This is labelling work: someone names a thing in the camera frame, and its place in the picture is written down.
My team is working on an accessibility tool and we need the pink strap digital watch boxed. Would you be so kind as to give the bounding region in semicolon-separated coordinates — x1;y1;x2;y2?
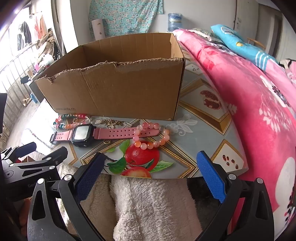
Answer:
50;124;162;147

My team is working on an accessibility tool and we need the brown cardboard box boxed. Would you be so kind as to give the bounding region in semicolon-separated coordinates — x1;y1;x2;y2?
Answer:
35;32;185;121

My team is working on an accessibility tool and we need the grey patterned blanket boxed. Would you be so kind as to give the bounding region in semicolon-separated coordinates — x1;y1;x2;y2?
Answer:
191;28;222;43

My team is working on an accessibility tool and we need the blue water dispenser bottle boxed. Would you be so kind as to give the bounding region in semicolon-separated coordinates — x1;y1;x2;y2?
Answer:
168;13;183;33

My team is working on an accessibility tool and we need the pink floral blanket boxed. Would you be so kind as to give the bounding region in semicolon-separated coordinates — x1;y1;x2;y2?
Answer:
173;29;296;218

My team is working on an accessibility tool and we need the hanging pink garment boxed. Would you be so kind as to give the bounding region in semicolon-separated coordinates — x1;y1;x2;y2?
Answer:
35;15;48;39

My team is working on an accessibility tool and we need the pink orange bead bracelet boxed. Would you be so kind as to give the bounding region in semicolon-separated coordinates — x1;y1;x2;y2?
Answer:
133;122;171;150

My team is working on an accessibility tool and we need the white fleece robe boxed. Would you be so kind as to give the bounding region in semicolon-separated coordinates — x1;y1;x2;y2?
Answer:
58;164;201;241

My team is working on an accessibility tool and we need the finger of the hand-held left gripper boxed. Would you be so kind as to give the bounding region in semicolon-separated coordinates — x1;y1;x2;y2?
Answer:
3;146;68;179
0;142;37;163

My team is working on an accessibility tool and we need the multicoloured bead bracelet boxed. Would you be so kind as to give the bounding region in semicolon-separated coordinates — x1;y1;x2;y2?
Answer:
53;113;90;130

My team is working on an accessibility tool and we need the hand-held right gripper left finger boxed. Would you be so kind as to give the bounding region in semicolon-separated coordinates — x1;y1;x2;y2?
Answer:
27;152;107;241

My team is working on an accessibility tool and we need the hanging dark garment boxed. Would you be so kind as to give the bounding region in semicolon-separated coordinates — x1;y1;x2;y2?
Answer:
17;21;32;50

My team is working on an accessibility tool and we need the pink cartoon print pillow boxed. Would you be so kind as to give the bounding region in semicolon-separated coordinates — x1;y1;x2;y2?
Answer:
279;59;296;86

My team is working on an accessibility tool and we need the white rolled paper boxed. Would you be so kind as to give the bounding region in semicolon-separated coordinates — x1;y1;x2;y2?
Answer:
91;19;105;40

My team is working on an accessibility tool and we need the blue cartoon pillow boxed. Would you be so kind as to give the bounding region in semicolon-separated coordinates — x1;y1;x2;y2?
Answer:
210;24;279;72

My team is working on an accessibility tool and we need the gold chain bracelet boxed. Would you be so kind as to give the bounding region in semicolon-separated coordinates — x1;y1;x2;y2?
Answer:
91;118;133;128

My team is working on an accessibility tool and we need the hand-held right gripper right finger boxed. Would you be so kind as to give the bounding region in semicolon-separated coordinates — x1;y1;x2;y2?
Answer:
196;151;274;241

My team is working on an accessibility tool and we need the metal window railing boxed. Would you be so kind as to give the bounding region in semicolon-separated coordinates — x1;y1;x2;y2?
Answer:
0;39;58;121

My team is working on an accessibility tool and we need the cluttered pile of belongings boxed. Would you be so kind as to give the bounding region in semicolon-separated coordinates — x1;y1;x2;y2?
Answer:
37;28;61;58

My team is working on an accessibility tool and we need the wooden chair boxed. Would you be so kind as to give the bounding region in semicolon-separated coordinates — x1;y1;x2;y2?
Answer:
247;37;266;50

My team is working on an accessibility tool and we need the teal floral wall cloth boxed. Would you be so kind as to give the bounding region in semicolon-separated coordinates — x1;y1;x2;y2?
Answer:
89;0;163;39

